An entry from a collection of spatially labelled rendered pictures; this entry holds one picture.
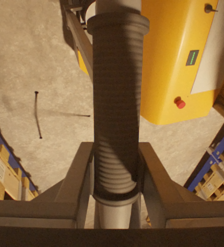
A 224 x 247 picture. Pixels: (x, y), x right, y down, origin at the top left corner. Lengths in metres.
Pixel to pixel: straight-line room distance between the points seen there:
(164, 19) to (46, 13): 0.93
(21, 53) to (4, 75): 0.24
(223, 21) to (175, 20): 0.18
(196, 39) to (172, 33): 0.09
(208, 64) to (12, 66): 1.34
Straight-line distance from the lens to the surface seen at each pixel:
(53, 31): 1.46
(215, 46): 0.80
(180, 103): 0.81
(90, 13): 1.01
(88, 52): 0.52
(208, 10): 0.69
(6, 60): 1.57
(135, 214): 0.18
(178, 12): 0.68
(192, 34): 0.71
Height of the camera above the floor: 1.41
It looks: 43 degrees down
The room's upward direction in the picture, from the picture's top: 158 degrees clockwise
